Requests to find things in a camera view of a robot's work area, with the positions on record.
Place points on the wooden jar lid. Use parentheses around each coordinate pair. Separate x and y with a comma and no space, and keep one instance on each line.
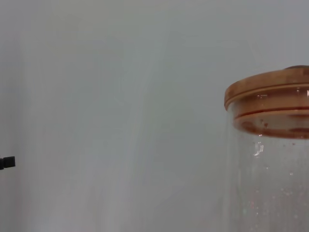
(265,84)

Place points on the glass water dispenser jar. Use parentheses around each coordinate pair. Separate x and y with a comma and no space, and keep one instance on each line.
(277,181)

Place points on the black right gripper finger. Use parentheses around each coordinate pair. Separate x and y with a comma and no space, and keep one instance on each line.
(8,162)

